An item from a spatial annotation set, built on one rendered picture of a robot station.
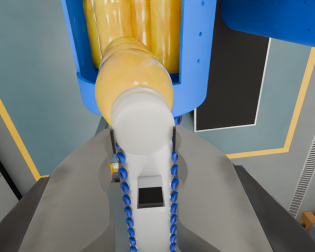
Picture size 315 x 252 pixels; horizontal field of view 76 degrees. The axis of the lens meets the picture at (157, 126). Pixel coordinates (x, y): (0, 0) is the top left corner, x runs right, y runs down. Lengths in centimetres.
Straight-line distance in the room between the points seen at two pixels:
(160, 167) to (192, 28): 60
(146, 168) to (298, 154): 197
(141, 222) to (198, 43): 90
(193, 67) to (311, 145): 228
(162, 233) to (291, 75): 156
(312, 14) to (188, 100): 51
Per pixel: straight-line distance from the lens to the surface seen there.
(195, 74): 37
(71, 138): 195
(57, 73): 173
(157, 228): 114
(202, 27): 37
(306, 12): 81
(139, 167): 83
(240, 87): 165
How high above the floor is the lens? 155
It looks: 60 degrees down
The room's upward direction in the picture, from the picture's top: 172 degrees clockwise
